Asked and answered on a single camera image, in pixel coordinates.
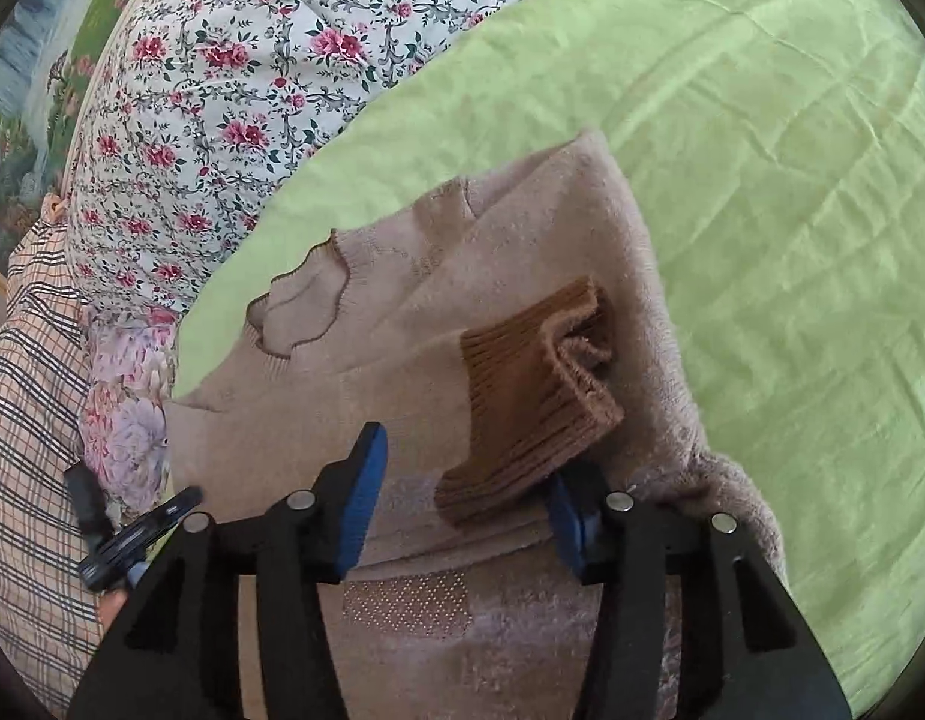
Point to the floral quilt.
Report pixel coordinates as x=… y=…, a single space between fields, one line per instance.
x=200 y=109

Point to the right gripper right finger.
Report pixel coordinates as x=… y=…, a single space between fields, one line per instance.
x=745 y=650

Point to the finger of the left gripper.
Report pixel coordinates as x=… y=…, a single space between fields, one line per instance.
x=161 y=520
x=89 y=506

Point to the pastel floral pillow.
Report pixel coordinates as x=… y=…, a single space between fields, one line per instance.
x=131 y=371

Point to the plaid blanket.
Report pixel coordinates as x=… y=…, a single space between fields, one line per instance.
x=48 y=621

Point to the person's left hand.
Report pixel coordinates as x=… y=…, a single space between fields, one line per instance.
x=109 y=605

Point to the framed landscape picture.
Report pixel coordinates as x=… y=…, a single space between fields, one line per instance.
x=48 y=51

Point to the beige knit sweater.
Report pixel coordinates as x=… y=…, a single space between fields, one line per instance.
x=498 y=327

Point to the green bed sheet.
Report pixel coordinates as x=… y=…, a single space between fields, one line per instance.
x=777 y=151

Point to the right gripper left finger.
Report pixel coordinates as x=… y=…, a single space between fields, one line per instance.
x=173 y=650

